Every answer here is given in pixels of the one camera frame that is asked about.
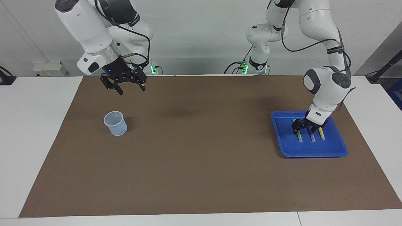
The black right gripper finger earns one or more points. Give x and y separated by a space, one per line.
114 88
142 84

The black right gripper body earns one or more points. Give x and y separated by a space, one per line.
121 70

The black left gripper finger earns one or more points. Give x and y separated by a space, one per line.
321 126
295 129

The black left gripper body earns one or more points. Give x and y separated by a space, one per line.
309 123

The yellow marker pen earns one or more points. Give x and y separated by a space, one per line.
322 134

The green marker pen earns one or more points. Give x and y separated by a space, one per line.
300 136

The purple marker pen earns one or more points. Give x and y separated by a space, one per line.
312 135

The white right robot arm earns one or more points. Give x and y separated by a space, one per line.
88 28

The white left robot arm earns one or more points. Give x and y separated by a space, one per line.
326 84

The green lit right base plug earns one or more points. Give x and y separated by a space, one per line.
154 69

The green lit base plug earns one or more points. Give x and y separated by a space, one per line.
244 67
154 69

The blue plastic tray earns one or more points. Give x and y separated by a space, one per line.
314 147

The translucent plastic cup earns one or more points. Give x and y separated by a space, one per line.
116 127

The white power strip box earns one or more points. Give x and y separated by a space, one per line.
50 69

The green lit left base plug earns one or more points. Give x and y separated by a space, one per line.
244 67

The blue floor object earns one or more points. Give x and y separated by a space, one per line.
396 94

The brown table mat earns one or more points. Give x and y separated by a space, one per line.
201 157

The black camera stand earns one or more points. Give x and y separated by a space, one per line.
384 67

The black clamp mount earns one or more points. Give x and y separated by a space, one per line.
6 80

